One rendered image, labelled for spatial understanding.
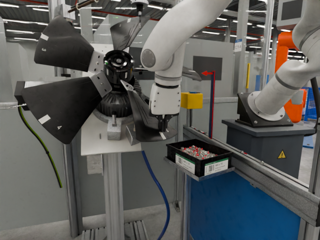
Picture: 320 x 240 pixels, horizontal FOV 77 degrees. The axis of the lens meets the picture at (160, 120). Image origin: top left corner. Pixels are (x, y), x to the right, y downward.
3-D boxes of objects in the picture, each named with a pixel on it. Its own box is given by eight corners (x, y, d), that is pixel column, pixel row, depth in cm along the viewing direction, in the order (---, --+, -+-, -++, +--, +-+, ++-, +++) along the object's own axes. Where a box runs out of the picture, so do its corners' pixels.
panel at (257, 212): (184, 226, 145) (186, 137, 133) (186, 225, 145) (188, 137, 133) (277, 393, 67) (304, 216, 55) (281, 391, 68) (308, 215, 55)
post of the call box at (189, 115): (185, 125, 131) (186, 106, 129) (190, 125, 132) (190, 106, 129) (187, 126, 128) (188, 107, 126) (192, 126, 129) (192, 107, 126)
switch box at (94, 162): (104, 163, 131) (102, 130, 127) (104, 173, 117) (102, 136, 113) (89, 164, 129) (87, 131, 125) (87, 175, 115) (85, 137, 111)
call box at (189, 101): (177, 108, 134) (177, 92, 132) (191, 107, 137) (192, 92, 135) (187, 111, 119) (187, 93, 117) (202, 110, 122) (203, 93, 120)
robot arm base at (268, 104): (276, 94, 108) (300, 67, 93) (289, 123, 97) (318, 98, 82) (243, 90, 106) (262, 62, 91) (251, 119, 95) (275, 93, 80)
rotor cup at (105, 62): (95, 75, 88) (93, 52, 77) (124, 65, 95) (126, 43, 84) (110, 99, 84) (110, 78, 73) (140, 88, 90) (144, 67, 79)
